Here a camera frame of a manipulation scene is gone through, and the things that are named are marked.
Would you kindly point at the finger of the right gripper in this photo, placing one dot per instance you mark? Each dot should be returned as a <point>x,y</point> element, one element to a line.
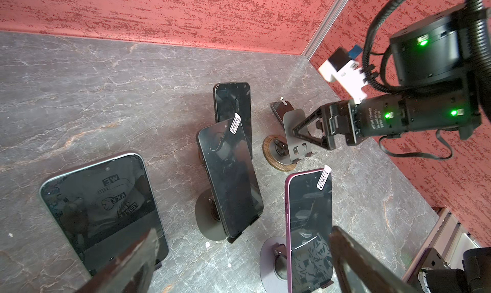
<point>317,119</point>

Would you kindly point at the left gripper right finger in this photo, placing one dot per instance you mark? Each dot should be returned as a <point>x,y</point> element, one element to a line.
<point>358,270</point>

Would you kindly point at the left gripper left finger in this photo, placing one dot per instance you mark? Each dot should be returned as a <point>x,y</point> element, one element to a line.
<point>129,272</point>

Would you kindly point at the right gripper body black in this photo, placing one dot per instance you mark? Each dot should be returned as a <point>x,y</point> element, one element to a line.
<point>395,114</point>

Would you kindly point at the light green phone with sticker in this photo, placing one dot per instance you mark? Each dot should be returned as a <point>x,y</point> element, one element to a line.
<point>280,108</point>

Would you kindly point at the wooden base grey phone stand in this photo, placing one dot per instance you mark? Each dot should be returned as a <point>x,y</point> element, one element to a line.
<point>285,152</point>

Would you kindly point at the purple phone with sticker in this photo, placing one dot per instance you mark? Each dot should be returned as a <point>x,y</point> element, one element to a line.
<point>308,214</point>

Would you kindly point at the purple phone stand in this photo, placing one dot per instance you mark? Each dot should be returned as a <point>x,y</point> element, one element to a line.
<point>273,265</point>

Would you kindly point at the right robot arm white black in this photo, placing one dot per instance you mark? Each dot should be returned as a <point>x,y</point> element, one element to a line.
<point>434,75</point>

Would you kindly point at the green-edged phone far left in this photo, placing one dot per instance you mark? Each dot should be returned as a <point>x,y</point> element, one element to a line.
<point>103,207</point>

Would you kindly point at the black round phone stand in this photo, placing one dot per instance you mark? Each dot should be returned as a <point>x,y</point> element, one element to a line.
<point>207,217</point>

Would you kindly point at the black phone on rear stand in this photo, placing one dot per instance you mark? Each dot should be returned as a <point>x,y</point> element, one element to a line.
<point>231,99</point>

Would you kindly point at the silver-backed phone on black stand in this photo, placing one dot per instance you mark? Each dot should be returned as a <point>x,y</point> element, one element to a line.
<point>234,185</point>

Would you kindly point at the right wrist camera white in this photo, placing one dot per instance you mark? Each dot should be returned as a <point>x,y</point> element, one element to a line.
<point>342,67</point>

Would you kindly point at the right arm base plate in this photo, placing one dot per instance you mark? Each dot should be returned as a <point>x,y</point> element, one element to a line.
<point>450,260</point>

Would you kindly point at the right aluminium corner post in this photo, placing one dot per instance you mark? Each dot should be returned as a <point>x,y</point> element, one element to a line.
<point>323,28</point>

